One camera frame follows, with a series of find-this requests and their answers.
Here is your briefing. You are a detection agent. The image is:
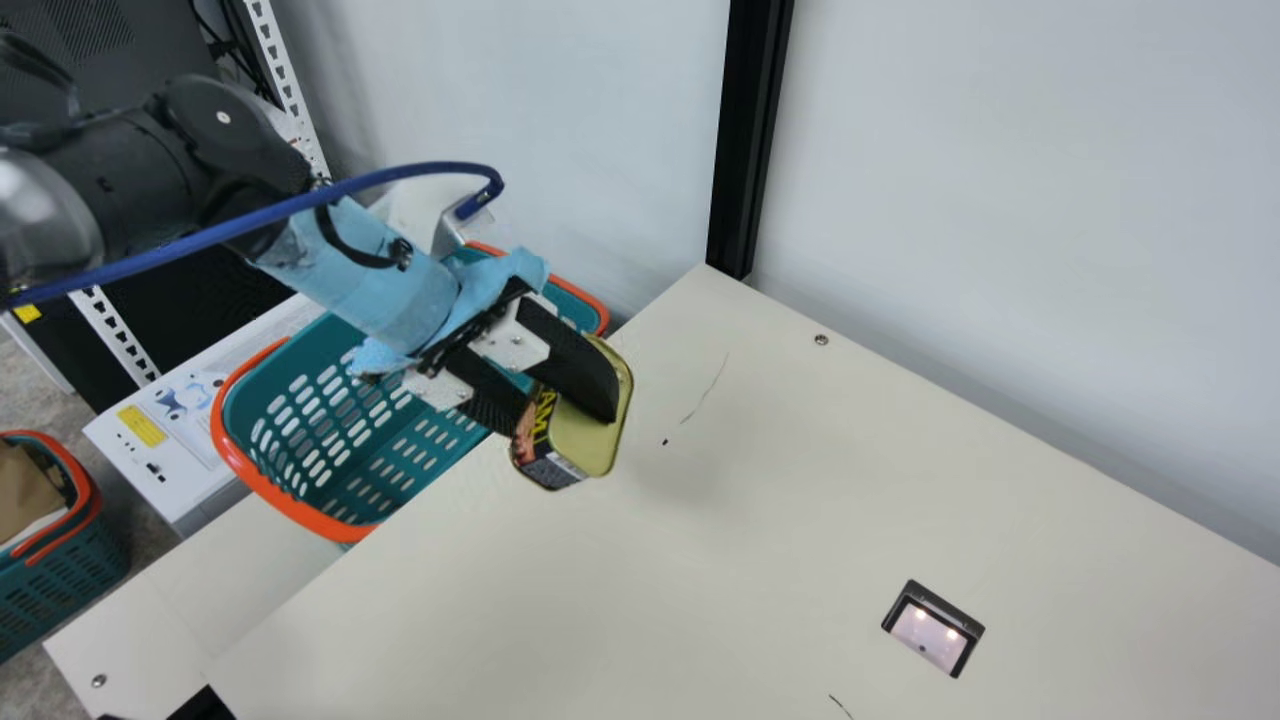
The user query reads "rectangular tin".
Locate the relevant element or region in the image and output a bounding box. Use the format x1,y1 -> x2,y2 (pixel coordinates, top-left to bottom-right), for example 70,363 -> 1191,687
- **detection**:
510,335 -> 636,491

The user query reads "brown cardboard piece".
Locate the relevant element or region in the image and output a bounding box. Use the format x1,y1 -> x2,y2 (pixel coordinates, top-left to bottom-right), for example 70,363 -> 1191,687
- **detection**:
0,440 -> 73,549

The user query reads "black post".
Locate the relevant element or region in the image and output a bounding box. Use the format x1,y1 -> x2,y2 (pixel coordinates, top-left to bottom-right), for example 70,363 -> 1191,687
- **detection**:
705,0 -> 797,281

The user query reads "blue cable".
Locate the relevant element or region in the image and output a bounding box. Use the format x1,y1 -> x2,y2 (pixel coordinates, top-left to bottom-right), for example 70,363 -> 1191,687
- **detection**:
0,162 -> 506,307

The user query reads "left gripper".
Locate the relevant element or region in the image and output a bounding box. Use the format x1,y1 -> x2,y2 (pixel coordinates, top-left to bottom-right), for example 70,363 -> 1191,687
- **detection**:
250,195 -> 621,437

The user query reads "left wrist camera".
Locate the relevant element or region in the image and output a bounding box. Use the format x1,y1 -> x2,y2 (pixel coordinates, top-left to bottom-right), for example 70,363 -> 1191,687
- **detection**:
430,185 -> 498,263

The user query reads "white perforated rack post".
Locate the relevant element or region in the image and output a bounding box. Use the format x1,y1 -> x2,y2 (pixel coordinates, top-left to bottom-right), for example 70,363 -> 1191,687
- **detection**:
68,285 -> 163,389
238,0 -> 333,183

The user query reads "teal shopping basket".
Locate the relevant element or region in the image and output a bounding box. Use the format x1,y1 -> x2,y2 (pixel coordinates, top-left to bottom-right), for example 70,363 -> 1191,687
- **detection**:
0,430 -> 131,663
210,240 -> 611,546

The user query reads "small square scanner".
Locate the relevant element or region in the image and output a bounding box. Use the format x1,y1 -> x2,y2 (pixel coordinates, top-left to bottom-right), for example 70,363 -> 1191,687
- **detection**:
880,578 -> 987,681

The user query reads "thin black cable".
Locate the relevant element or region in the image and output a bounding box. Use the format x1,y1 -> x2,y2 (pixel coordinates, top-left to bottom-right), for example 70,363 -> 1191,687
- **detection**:
314,204 -> 414,273

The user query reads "white box with yellow label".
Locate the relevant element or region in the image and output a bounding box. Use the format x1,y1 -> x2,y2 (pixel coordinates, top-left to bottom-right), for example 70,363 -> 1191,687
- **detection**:
83,295 -> 331,538

